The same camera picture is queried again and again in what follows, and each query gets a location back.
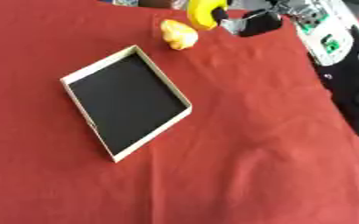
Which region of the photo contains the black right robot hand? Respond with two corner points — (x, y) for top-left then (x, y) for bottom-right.
(210, 6), (285, 38)

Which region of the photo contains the yellow toy banana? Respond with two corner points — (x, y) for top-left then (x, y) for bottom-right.
(186, 0), (230, 32)

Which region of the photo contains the tan box with black inside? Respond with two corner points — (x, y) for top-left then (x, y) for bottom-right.
(58, 44), (195, 164)

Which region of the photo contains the yellow toy fruit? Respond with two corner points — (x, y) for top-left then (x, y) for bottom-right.
(159, 18), (201, 51)

